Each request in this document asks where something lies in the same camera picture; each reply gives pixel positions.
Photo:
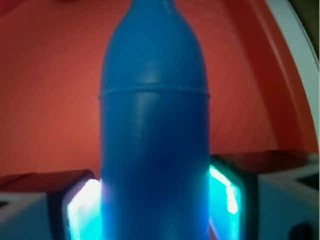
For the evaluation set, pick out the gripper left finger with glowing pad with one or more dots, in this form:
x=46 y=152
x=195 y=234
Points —
x=63 y=205

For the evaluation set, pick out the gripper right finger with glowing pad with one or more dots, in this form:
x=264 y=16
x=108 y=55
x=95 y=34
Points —
x=268 y=195

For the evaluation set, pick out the blue plastic bottle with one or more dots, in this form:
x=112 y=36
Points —
x=154 y=128

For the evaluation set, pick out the red plastic tray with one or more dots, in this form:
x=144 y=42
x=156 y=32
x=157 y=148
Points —
x=51 y=54

